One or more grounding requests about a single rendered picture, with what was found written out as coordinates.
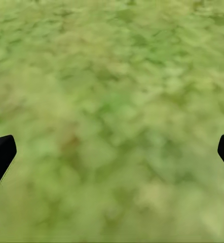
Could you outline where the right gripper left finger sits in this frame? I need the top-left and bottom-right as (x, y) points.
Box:
(0, 135), (17, 180)

